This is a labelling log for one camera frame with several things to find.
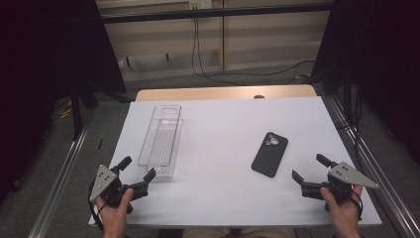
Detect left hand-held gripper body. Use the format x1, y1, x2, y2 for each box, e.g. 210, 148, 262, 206
89, 164, 134, 214

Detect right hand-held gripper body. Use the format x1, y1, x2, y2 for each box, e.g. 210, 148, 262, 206
325, 162, 380, 203

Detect person's left hand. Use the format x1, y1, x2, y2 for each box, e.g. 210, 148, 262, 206
95, 187, 135, 234

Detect person's right hand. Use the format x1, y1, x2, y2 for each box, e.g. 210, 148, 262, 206
320, 184, 364, 234

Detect clear plastic packaging box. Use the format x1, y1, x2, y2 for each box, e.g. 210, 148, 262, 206
137, 104, 184, 181

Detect black stand leg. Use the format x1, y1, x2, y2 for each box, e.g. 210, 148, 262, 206
69, 82, 84, 141

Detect white table mat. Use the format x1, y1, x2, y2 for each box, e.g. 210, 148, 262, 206
88, 95, 383, 228

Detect wooden table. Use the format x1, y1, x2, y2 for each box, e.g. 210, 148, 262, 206
135, 84, 318, 102

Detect black curtain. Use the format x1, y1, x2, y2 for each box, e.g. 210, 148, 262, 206
311, 0, 420, 167
0, 0, 127, 206

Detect black horizontal bar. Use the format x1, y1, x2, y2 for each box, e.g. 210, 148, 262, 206
98, 2, 335, 25

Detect metal floor rail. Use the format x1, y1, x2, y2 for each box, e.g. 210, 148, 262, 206
28, 124, 91, 238
325, 95, 420, 238

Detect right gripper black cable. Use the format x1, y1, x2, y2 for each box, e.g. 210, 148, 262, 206
349, 188, 365, 222

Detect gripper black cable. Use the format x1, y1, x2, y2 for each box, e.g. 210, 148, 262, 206
87, 179, 108, 234
349, 188, 365, 222

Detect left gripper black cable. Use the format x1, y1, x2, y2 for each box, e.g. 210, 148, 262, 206
87, 179, 108, 234

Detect yellow cable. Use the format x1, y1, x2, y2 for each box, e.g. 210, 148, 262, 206
51, 98, 74, 121

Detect black floor cables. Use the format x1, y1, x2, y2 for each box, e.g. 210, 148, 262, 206
190, 16, 318, 86

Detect wall power outlet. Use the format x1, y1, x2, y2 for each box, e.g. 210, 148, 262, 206
188, 0, 213, 10

